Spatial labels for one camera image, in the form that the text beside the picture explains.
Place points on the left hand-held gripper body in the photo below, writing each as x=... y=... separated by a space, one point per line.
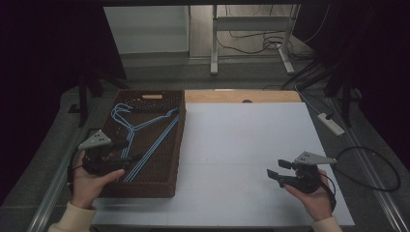
x=96 y=139

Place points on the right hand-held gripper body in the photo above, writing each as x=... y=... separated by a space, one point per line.
x=314 y=159

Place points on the person's left hand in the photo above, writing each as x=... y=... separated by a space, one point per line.
x=85 y=190

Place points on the white power strip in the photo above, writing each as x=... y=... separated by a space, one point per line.
x=332 y=125

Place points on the black metal stand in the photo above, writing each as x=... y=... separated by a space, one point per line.
x=346 y=96
x=83 y=96

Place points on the person's right hand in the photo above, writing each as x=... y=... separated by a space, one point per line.
x=317 y=204

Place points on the brown woven basket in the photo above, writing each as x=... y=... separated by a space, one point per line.
x=161 y=167

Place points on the white panel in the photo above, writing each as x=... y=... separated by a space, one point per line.
x=145 y=29

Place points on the white metal desk frame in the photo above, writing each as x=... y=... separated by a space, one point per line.
x=251 y=23

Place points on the white table mat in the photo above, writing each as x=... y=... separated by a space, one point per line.
x=257 y=154

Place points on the black plug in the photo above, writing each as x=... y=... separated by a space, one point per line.
x=328 y=116

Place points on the metal floor rail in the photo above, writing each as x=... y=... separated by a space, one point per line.
x=370 y=167
x=61 y=174

